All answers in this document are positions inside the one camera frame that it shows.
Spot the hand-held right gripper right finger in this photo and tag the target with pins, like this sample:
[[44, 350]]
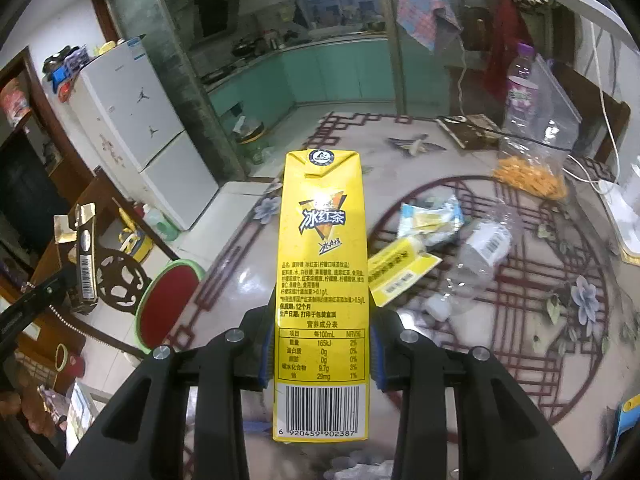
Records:
[[377, 360]]

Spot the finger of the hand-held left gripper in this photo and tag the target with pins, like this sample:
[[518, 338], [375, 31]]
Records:
[[45, 292]]

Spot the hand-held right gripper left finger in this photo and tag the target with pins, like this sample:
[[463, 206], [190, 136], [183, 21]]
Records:
[[255, 350]]

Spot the dark gold-flapped box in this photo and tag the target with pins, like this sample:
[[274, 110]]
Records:
[[85, 260]]

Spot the red basin with green rim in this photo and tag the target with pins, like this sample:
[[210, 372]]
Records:
[[167, 305]]

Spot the yellow tea carton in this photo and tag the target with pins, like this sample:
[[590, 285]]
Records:
[[320, 270]]

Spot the clear crushed plastic bottle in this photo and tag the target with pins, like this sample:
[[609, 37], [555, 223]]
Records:
[[480, 252]]

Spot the white blue snack packet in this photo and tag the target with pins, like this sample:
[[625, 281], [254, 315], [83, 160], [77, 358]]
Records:
[[430, 217]]

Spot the person's left hand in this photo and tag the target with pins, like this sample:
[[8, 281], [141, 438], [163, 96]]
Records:
[[20, 405]]

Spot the carved wooden chair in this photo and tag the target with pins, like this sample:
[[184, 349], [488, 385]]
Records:
[[117, 272]]

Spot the yellow plastic tub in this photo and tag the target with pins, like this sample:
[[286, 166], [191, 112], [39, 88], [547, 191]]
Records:
[[135, 245]]

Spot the green detergent bottle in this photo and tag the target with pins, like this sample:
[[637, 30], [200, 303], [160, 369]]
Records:
[[161, 225]]

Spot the white refrigerator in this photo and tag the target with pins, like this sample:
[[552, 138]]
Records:
[[150, 125]]

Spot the green kitchen waste bin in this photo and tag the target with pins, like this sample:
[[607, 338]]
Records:
[[248, 135]]

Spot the blue plastic crate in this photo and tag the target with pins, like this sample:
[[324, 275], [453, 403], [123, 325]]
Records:
[[62, 77]]

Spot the zip bag of orange snacks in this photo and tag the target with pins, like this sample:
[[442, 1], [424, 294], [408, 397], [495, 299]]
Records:
[[530, 177]]

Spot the teal kitchen cabinets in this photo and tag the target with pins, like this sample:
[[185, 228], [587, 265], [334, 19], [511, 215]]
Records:
[[320, 72]]

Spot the black wok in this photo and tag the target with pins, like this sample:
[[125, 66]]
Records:
[[242, 49]]

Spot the purple-capped drink bottle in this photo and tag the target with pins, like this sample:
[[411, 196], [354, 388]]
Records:
[[522, 90]]

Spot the red cloth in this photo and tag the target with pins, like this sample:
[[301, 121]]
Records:
[[502, 60]]

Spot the black range hood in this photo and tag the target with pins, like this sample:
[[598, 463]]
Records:
[[215, 12]]

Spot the dark wooden chair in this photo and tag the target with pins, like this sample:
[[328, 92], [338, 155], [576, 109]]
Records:
[[605, 120]]

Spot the brown bag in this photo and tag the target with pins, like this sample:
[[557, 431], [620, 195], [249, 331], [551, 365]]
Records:
[[475, 30]]

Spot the plaid towel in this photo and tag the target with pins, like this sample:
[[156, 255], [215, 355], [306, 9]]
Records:
[[425, 10]]

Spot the white desk lamp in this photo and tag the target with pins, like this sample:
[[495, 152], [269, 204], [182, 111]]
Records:
[[595, 7]]

